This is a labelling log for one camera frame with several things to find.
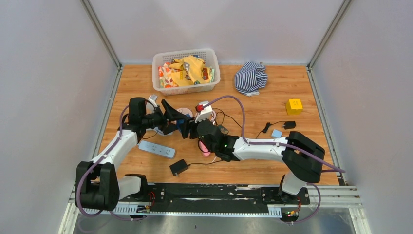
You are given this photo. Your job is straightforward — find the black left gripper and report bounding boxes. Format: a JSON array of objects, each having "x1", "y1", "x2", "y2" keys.
[{"x1": 141, "y1": 100, "x2": 186, "y2": 135}]

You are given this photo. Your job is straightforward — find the pink triangular power strip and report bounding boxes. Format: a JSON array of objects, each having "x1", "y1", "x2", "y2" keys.
[{"x1": 198, "y1": 141, "x2": 211, "y2": 157}]

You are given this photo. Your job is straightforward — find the dark green adapter plug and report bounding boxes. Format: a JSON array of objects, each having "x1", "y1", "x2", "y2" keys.
[{"x1": 218, "y1": 125, "x2": 229, "y2": 135}]

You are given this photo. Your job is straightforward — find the light blue charger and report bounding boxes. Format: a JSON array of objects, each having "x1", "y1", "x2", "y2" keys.
[{"x1": 271, "y1": 129, "x2": 282, "y2": 138}]

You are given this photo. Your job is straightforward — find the yellow cube socket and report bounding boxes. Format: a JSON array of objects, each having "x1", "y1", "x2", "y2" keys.
[{"x1": 285, "y1": 99, "x2": 303, "y2": 115}]

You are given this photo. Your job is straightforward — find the blue cube socket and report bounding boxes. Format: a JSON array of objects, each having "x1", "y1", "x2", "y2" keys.
[{"x1": 176, "y1": 119, "x2": 187, "y2": 132}]

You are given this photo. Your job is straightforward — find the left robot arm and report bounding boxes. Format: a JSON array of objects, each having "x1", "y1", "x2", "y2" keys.
[{"x1": 75, "y1": 97, "x2": 192, "y2": 217}]

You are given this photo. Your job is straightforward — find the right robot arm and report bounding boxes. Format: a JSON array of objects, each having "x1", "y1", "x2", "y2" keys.
[{"x1": 189, "y1": 120, "x2": 325, "y2": 204}]

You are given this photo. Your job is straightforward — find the small black plug adapter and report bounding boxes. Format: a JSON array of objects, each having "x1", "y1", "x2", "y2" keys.
[{"x1": 282, "y1": 121, "x2": 297, "y2": 130}]

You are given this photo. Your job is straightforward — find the round pink power strip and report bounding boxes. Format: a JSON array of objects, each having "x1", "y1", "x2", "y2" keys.
[{"x1": 177, "y1": 107, "x2": 193, "y2": 117}]

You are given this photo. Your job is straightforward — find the white power strip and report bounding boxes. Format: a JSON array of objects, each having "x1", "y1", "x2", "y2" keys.
[{"x1": 138, "y1": 141, "x2": 176, "y2": 159}]

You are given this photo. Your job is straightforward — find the black power adapter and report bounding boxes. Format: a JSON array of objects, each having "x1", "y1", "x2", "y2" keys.
[{"x1": 169, "y1": 159, "x2": 189, "y2": 176}]

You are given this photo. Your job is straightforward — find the white plastic basket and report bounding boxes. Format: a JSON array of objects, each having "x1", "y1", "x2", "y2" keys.
[{"x1": 152, "y1": 49, "x2": 221, "y2": 95}]

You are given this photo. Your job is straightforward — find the yellow patterned clothes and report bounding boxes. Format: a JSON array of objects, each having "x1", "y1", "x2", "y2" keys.
[{"x1": 158, "y1": 55, "x2": 215, "y2": 88}]

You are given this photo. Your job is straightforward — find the blue white striped cloth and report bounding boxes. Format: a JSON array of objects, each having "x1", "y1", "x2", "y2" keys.
[{"x1": 234, "y1": 62, "x2": 268, "y2": 97}]

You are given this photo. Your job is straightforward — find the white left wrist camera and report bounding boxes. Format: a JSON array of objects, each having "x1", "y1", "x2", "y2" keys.
[{"x1": 146, "y1": 94, "x2": 158, "y2": 113}]

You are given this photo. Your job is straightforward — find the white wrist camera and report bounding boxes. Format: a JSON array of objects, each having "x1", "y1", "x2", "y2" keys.
[
  {"x1": 146, "y1": 94, "x2": 158, "y2": 113},
  {"x1": 195, "y1": 101, "x2": 213, "y2": 123}
]

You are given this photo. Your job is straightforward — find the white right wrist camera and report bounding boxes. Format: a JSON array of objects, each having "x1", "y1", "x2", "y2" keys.
[{"x1": 195, "y1": 101, "x2": 213, "y2": 123}]

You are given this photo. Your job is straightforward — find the thin black adapter cable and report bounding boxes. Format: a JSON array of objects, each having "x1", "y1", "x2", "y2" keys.
[{"x1": 187, "y1": 109, "x2": 244, "y2": 166}]

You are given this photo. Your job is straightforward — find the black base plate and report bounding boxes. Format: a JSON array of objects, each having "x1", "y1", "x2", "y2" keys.
[{"x1": 117, "y1": 182, "x2": 310, "y2": 214}]

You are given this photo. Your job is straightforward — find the bundled black cable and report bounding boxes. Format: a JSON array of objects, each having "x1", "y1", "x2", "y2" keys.
[{"x1": 255, "y1": 121, "x2": 284, "y2": 139}]

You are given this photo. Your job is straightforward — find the aluminium frame rail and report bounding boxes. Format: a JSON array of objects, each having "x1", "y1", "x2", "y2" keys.
[{"x1": 80, "y1": 0, "x2": 122, "y2": 70}]

